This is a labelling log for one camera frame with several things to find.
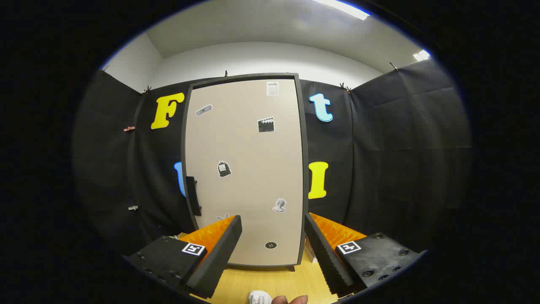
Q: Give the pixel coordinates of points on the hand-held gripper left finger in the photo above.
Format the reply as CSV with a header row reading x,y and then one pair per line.
x,y
219,257

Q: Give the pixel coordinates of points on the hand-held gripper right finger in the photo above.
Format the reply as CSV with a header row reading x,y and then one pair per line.
x,y
327,257

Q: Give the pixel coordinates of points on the white shoe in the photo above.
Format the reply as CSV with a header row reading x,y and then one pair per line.
x,y
259,297

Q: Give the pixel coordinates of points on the beige shoe cabinet door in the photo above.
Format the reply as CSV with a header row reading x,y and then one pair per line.
x,y
244,169

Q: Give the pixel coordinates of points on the dark grey shoe cabinet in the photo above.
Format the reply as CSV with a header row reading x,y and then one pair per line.
x,y
303,126

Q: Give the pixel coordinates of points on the brown cover book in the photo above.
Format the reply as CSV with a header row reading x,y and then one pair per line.
x,y
311,252

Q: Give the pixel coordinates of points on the black backdrop cloth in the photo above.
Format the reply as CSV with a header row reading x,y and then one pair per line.
x,y
379,147

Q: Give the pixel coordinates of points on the black clip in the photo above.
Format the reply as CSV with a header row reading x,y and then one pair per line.
x,y
104,68
146,89
344,87
393,66

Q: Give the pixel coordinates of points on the small ceiling light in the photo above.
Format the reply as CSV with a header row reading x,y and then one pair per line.
x,y
422,55

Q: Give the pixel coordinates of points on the long ceiling light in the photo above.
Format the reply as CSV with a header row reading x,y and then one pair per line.
x,y
342,8

